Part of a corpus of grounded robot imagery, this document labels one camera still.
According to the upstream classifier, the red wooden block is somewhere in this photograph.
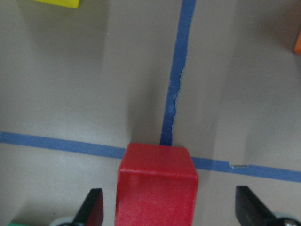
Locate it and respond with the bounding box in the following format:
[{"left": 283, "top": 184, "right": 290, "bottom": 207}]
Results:
[{"left": 114, "top": 143, "right": 198, "bottom": 226}]

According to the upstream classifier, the green wooden block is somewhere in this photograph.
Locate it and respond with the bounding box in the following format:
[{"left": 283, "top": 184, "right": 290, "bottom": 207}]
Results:
[{"left": 7, "top": 222, "right": 28, "bottom": 226}]

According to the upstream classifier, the orange wooden block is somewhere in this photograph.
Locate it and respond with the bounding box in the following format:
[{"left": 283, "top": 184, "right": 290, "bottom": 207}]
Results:
[{"left": 293, "top": 32, "right": 301, "bottom": 55}]

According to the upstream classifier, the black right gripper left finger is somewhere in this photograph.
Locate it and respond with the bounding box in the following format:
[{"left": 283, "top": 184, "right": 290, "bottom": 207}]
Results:
[{"left": 72, "top": 188, "right": 104, "bottom": 226}]

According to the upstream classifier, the yellow wooden block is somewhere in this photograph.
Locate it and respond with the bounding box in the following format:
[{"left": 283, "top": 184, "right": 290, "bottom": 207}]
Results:
[{"left": 34, "top": 0, "right": 80, "bottom": 8}]

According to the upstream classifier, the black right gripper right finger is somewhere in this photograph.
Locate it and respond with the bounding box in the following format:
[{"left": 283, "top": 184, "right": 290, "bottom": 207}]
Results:
[{"left": 235, "top": 186, "right": 282, "bottom": 226}]

